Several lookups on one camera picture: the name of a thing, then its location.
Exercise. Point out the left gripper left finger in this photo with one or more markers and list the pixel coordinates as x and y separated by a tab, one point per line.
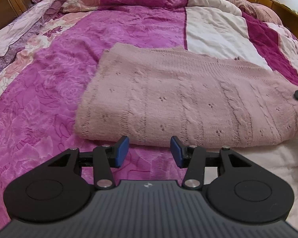
62	186

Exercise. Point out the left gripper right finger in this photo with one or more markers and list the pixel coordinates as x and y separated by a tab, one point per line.
233	185

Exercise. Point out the pink knitted cardigan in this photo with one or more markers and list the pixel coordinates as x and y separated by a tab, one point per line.
151	95

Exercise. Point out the magenta patchwork quilt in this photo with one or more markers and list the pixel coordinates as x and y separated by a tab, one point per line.
41	88

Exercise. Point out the lilac pillow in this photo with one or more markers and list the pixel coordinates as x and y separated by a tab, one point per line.
14	36

